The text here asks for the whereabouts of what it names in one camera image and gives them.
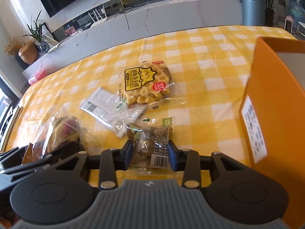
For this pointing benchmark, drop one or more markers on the waffle snack packet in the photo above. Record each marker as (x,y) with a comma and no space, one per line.
(147,83)

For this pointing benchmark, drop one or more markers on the yellow checkered tablecloth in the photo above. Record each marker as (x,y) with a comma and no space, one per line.
(209,65)

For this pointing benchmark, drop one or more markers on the black notebook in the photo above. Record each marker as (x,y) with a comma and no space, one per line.
(8,126)

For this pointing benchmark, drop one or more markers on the pink small heater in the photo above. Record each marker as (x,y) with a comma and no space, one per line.
(288,26)

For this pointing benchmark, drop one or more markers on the orange cardboard box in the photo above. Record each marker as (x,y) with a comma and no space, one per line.
(272,118)

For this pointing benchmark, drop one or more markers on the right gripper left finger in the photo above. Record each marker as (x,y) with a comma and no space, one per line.
(112,160)

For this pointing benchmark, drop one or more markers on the mixed veggie chips bag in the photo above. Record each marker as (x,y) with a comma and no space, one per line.
(60,128)

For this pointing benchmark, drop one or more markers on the white printed snack packet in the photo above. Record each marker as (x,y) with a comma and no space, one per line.
(112,113)

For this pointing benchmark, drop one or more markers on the pink tissue box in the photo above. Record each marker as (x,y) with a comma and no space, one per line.
(37,76)

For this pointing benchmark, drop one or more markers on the white wifi router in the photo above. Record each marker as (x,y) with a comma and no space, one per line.
(98,17)

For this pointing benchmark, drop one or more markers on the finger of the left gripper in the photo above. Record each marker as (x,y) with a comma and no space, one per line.
(12,157)
(65,150)

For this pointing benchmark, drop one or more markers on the bronze round vase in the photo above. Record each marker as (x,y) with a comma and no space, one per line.
(28,53)

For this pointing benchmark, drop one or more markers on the white round stool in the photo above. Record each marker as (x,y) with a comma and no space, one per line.
(301,28)

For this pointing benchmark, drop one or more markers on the blue water jug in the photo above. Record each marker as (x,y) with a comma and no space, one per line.
(296,11)

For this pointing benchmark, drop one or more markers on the brown nuts clear packet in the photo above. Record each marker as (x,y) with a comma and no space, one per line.
(151,138)

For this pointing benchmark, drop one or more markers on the white marble tv cabinet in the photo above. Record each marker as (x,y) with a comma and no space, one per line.
(149,20)

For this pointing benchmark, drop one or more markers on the green plant in vase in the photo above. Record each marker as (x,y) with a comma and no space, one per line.
(35,30)

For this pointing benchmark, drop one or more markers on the grey metal trash bin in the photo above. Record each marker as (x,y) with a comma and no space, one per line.
(253,12)

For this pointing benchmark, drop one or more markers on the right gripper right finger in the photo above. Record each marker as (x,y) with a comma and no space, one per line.
(188,161)

